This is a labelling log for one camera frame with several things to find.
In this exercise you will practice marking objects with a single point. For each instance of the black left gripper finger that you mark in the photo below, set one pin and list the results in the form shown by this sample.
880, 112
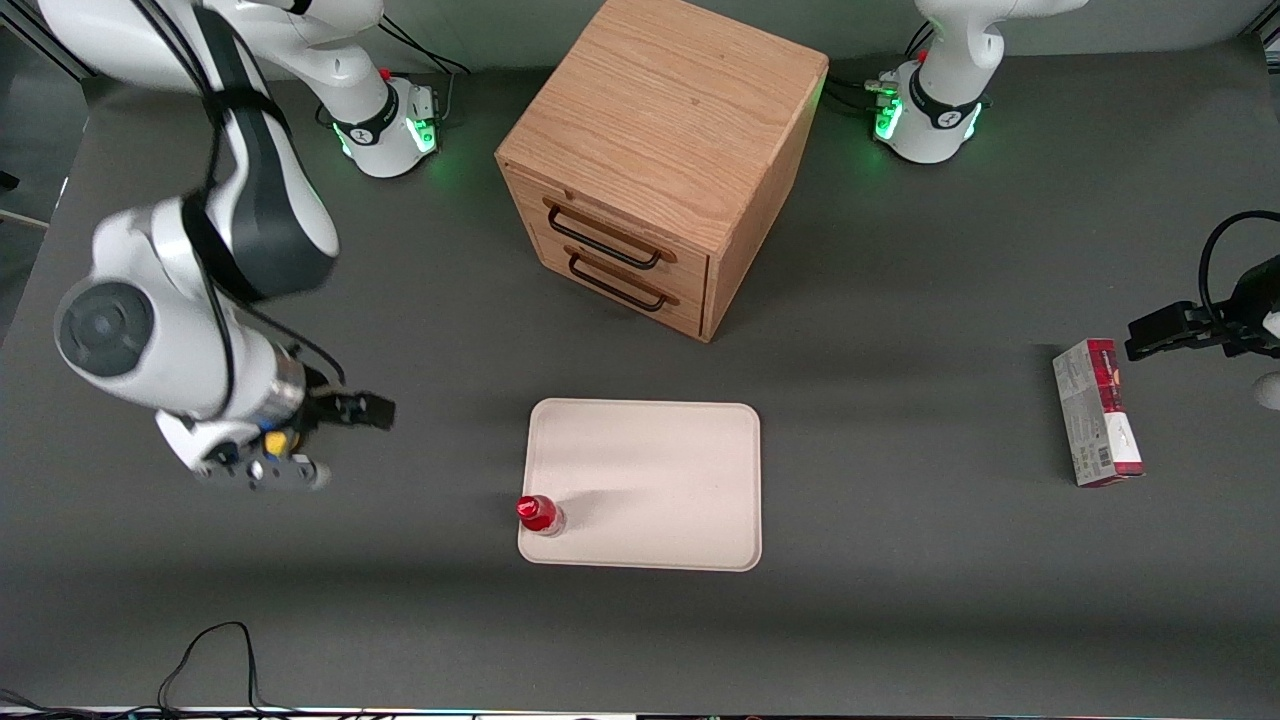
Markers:
1250, 349
1165, 330

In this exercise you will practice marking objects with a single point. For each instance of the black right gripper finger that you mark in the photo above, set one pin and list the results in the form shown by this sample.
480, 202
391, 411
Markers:
370, 412
305, 437

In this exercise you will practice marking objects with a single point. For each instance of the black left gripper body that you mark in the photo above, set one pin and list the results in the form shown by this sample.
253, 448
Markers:
1243, 323

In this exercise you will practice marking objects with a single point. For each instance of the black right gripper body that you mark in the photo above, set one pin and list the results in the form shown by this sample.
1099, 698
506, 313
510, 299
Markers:
327, 409

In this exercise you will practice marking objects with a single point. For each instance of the red coke bottle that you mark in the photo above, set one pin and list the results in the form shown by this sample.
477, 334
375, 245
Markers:
537, 512

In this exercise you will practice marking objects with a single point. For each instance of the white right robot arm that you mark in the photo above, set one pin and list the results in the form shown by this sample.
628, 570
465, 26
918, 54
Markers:
170, 340

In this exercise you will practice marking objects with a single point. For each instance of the cream plastic tray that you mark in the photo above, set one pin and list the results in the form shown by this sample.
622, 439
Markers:
660, 480

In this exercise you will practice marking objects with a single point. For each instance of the yellow toy lemon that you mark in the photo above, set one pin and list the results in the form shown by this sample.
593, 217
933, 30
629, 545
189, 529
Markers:
276, 441

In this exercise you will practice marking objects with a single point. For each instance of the red and grey carton box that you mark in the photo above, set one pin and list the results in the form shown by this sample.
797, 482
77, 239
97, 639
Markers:
1090, 420

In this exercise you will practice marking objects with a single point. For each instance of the wooden drawer front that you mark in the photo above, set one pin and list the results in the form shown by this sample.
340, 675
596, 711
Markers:
693, 272
690, 316

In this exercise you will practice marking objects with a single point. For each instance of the dark grey table mat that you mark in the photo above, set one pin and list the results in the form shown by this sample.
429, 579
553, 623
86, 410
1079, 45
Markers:
900, 620

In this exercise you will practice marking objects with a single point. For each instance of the wooden drawer cabinet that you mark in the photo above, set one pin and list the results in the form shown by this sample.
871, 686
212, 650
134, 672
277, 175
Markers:
660, 100

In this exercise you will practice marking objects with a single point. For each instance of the aluminium frame rail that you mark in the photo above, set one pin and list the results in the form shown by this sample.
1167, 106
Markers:
70, 62
1270, 38

